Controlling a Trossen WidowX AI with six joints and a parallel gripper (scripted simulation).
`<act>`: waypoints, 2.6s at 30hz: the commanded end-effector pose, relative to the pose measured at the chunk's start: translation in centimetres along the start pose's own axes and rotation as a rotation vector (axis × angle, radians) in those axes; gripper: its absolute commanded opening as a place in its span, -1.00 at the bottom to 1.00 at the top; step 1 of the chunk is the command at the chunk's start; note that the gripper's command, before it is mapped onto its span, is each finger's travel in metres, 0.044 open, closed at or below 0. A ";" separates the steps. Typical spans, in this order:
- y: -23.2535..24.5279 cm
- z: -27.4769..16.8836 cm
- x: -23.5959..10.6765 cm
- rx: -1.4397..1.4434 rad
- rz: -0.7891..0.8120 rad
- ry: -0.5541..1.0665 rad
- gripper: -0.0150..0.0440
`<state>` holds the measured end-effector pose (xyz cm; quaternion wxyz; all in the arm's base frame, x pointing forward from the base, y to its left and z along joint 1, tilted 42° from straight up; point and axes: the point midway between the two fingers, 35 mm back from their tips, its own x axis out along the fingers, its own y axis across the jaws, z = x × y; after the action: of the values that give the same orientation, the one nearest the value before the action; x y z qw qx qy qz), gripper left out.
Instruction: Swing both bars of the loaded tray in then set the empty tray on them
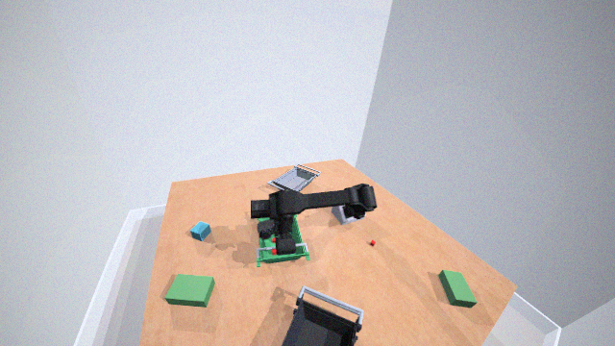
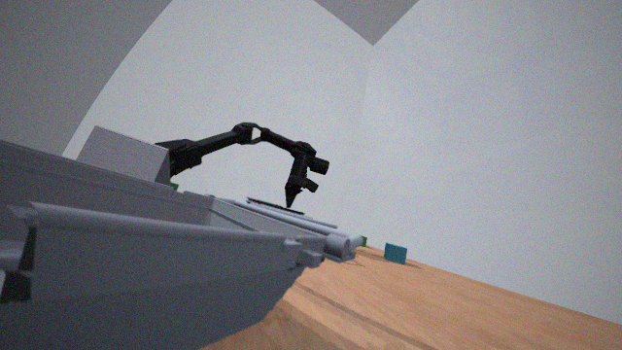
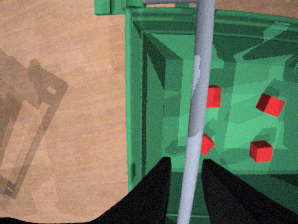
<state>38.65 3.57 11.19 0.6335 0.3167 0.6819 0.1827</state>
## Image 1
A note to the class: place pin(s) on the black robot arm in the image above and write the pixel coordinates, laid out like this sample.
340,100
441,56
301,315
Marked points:
283,204

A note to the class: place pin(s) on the green flat box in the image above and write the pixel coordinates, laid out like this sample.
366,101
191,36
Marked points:
457,290
190,290

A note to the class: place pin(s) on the small blue block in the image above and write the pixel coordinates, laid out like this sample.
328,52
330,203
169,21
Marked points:
200,231

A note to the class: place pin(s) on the green plastic tray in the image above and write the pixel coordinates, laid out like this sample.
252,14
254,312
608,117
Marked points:
267,256

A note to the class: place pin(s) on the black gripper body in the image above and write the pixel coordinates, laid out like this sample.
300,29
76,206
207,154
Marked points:
286,244

